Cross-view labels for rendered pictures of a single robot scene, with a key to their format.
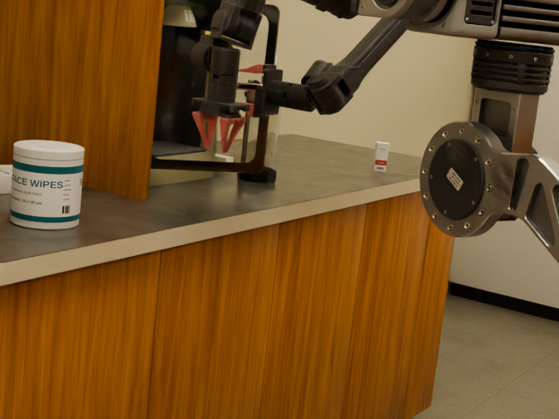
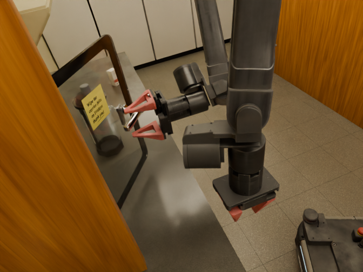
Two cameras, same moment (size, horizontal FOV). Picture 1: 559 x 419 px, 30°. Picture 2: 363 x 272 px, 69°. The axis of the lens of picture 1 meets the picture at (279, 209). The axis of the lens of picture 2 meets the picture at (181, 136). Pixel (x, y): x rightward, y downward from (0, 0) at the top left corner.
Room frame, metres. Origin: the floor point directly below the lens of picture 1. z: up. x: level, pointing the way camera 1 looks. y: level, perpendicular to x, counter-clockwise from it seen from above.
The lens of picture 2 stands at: (1.93, 0.42, 1.57)
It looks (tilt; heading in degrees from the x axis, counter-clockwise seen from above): 39 degrees down; 316
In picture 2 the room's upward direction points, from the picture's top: 11 degrees counter-clockwise
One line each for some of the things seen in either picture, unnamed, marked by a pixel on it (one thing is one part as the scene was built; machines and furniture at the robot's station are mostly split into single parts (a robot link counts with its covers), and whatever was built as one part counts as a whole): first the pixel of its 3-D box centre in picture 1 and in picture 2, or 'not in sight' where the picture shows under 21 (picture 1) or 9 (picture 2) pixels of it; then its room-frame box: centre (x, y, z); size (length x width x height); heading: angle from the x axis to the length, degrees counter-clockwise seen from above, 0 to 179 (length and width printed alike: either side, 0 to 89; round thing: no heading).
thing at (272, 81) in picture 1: (279, 93); (173, 109); (2.34, 0.03, 1.20); 0.07 x 0.07 x 0.10; 58
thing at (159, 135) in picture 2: (253, 99); (148, 125); (2.38, 0.09, 1.17); 0.09 x 0.07 x 0.07; 58
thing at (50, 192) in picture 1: (46, 184); not in sight; (1.94, 0.44, 1.01); 0.13 x 0.13 x 0.15
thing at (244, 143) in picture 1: (210, 86); (106, 138); (2.42, 0.19, 1.19); 0.30 x 0.01 x 0.40; 113
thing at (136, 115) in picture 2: (244, 86); (128, 117); (2.42, 0.11, 1.20); 0.10 x 0.05 x 0.03; 113
